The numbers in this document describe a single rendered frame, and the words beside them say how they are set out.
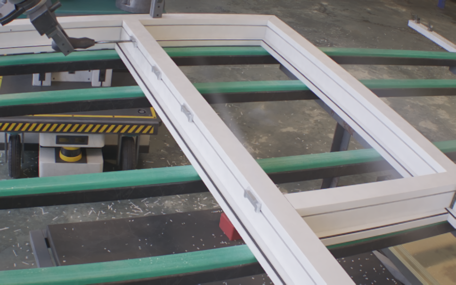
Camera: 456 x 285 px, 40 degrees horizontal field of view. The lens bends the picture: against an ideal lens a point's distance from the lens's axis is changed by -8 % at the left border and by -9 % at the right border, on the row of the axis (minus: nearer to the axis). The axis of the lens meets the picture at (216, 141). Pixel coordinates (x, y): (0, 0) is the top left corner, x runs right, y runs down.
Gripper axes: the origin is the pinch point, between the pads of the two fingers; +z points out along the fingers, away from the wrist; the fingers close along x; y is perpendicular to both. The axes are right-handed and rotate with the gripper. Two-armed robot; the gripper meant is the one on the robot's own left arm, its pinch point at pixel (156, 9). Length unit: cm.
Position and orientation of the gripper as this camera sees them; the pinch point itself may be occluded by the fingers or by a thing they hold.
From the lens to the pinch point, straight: 175.6
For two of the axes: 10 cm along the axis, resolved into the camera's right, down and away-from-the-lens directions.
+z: -1.5, 8.7, 4.7
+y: -9.1, 0.7, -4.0
